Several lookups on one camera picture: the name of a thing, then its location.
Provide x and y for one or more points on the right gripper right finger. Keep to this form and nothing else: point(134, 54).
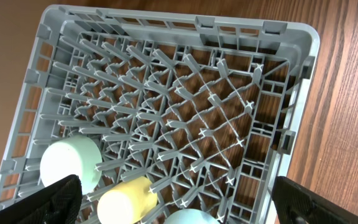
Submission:
point(296, 204)

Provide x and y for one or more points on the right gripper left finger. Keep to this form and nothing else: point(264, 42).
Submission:
point(57, 203)

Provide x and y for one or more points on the mint green bowl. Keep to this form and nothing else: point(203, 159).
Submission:
point(76, 155)

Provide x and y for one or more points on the yellow plastic cup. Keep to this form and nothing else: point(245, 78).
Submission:
point(127, 202)

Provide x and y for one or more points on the light blue bowl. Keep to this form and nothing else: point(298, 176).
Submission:
point(190, 216)

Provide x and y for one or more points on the grey dishwasher rack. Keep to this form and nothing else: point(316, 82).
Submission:
point(207, 108)

